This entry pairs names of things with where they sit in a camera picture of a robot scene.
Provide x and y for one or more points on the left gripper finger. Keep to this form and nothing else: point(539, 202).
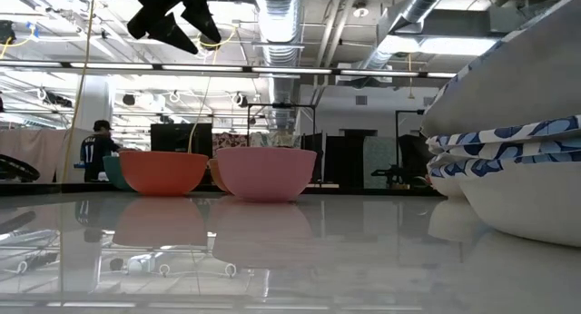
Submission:
point(159, 26)
point(202, 19)

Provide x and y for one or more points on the orange-red bowl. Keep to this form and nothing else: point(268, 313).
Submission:
point(163, 173)

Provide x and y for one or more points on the teal bowl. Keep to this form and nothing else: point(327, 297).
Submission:
point(113, 173)

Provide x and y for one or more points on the light orange bowl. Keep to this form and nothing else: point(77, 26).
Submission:
point(215, 173)

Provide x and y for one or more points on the pink bowl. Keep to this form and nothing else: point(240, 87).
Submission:
point(265, 173)

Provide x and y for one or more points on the plain cream white bowl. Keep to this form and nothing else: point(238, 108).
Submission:
point(447, 187)

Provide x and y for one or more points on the white bowl blue patterned rim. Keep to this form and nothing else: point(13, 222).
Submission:
point(522, 78)
point(544, 127)
point(499, 149)
point(522, 205)

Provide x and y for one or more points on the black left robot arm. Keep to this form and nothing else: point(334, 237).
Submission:
point(18, 169)

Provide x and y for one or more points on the black background robot arm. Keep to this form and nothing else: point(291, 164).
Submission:
point(395, 173)

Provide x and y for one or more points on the long light bar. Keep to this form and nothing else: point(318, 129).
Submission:
point(290, 70)

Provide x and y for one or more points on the large black monitor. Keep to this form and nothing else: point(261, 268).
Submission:
point(177, 137)

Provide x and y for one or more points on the brown circle-patterned cloth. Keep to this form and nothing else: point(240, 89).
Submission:
point(229, 139)

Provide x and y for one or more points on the person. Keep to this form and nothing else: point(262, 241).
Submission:
point(95, 153)

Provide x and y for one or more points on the pink cloth partition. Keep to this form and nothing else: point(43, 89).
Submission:
point(41, 146)

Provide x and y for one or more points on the black partition panel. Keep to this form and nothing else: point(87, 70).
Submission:
point(342, 162)

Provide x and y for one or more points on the grey-green partition panel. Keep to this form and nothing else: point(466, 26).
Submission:
point(379, 155)

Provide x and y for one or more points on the black frame stand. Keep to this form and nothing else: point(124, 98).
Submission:
point(408, 111)
point(281, 105)

